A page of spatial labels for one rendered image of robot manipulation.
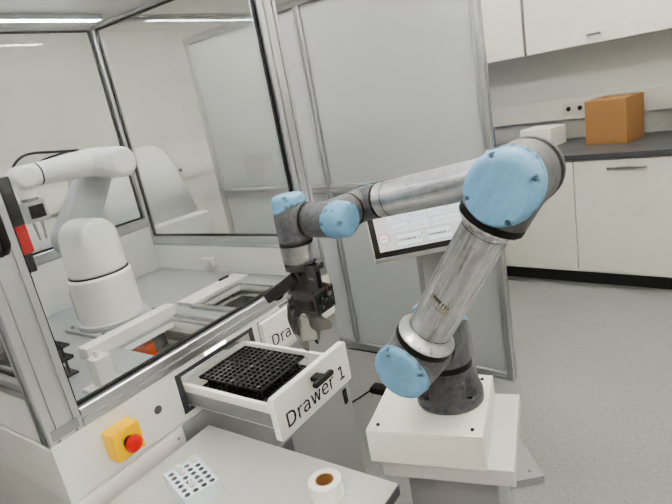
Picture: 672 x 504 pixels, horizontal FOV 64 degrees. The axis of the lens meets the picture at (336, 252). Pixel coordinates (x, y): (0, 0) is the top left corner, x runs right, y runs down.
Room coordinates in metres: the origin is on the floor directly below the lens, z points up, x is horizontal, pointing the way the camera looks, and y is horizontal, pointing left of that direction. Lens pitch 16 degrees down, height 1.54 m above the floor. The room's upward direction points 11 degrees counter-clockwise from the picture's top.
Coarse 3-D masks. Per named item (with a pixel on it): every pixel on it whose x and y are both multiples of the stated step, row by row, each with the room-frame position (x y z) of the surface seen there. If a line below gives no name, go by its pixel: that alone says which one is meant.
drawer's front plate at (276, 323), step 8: (280, 312) 1.57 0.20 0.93; (264, 320) 1.52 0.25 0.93; (272, 320) 1.53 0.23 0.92; (280, 320) 1.56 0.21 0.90; (264, 328) 1.50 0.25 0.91; (272, 328) 1.53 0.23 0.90; (280, 328) 1.55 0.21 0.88; (264, 336) 1.50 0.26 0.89; (280, 336) 1.55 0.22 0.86; (272, 344) 1.52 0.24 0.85; (280, 344) 1.54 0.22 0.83
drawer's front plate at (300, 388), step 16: (336, 352) 1.25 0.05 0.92; (320, 368) 1.19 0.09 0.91; (336, 368) 1.24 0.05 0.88; (288, 384) 1.11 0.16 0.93; (304, 384) 1.14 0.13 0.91; (336, 384) 1.23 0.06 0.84; (272, 400) 1.06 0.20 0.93; (288, 400) 1.09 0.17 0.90; (304, 400) 1.13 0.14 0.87; (320, 400) 1.17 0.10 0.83; (272, 416) 1.06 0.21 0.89; (288, 416) 1.08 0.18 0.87; (304, 416) 1.12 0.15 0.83; (288, 432) 1.07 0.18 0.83
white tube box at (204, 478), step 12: (192, 468) 1.06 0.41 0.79; (204, 468) 1.05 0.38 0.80; (168, 480) 1.02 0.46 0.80; (180, 480) 1.02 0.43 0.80; (204, 480) 1.00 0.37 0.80; (216, 480) 0.99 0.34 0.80; (180, 492) 0.98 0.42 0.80; (192, 492) 0.97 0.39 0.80; (204, 492) 0.97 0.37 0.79; (216, 492) 0.99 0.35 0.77
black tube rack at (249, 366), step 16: (240, 352) 1.39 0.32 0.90; (256, 352) 1.38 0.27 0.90; (272, 352) 1.35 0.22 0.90; (224, 368) 1.31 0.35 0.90; (240, 368) 1.29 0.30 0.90; (256, 368) 1.27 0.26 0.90; (272, 368) 1.27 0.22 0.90; (304, 368) 1.29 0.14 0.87; (208, 384) 1.29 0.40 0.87; (224, 384) 1.28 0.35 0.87; (240, 384) 1.20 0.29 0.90; (256, 384) 1.19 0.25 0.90; (272, 384) 1.23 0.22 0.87
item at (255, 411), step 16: (224, 352) 1.42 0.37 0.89; (288, 352) 1.37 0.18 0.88; (304, 352) 1.33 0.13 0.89; (320, 352) 1.31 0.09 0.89; (208, 368) 1.36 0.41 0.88; (192, 384) 1.26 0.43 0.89; (192, 400) 1.26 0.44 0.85; (208, 400) 1.22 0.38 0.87; (224, 400) 1.18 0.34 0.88; (240, 400) 1.15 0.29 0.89; (256, 400) 1.12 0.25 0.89; (240, 416) 1.15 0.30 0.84; (256, 416) 1.12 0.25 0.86
